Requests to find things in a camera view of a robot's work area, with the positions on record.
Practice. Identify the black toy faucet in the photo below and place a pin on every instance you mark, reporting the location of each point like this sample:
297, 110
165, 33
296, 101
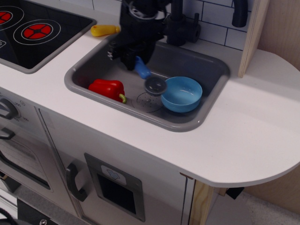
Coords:
178, 30

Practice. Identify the black toy stovetop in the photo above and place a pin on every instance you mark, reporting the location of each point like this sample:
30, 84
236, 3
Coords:
32, 34

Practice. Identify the grey oven knob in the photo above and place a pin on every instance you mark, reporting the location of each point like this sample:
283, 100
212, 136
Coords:
7, 109

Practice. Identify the yellow handled toy knife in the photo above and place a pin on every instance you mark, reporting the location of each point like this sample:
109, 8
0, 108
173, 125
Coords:
102, 30

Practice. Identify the blue plastic bowl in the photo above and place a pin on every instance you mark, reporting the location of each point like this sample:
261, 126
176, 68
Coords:
182, 95

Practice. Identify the light wooden side panel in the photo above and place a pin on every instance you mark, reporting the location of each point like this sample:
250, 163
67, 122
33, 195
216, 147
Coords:
255, 27

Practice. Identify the blue handled grey spoon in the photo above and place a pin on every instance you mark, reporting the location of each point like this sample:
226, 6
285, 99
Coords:
154, 86

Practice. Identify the grey oven door handle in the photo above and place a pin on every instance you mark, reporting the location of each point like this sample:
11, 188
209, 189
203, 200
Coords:
6, 134

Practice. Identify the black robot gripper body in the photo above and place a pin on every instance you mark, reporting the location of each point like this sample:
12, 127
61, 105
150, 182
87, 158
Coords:
141, 21

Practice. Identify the dark grey cabinet handle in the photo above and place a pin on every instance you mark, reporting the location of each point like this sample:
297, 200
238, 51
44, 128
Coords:
71, 174

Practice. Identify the grey plastic sink basin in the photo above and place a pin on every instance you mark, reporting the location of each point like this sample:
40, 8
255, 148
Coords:
167, 61

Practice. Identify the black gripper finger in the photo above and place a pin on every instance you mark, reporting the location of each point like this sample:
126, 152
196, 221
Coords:
147, 51
127, 57

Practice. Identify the grey ice dispenser panel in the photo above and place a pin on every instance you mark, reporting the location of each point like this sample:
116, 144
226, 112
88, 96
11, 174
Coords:
117, 187

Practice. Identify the red toy bell pepper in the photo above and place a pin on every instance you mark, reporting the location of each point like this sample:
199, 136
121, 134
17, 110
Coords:
112, 89

